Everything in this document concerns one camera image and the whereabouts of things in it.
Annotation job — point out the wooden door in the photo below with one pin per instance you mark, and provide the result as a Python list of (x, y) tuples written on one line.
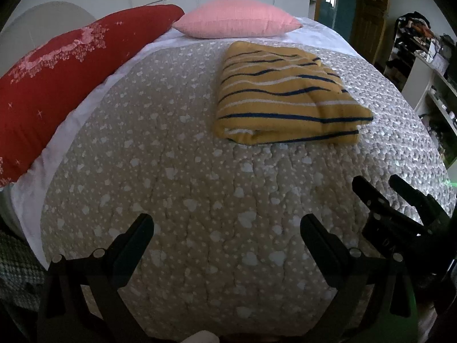
[(371, 14)]

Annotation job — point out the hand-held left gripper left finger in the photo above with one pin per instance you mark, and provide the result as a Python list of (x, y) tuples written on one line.
[(141, 239)]

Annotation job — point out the red floral pillow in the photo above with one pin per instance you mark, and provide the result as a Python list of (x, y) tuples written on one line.
[(60, 89)]

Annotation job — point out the white shelf unit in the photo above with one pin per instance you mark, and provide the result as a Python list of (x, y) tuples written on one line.
[(421, 85)]

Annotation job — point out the white arched headboard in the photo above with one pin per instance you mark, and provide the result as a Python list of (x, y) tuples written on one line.
[(43, 18)]

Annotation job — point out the pile of dark clothes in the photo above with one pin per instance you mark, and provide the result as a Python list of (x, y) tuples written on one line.
[(410, 39)]

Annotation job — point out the teal door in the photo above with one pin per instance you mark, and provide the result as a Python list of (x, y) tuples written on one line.
[(335, 10)]

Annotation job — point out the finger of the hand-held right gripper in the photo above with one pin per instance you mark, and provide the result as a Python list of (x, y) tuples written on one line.
[(417, 200), (369, 196)]

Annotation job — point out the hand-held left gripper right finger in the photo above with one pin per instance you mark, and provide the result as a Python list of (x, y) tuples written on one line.
[(316, 239)]

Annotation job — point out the pink pillow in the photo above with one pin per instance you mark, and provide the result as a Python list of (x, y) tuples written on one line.
[(235, 19)]

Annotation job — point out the white bed sheet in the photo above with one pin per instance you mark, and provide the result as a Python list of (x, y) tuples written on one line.
[(35, 182)]

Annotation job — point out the checked cloth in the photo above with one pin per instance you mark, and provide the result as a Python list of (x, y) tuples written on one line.
[(18, 271)]

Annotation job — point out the yellow striped shirt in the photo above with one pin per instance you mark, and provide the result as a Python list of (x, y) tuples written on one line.
[(285, 96)]

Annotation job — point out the grey dotted quilted blanket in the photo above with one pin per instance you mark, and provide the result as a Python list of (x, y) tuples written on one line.
[(196, 193)]

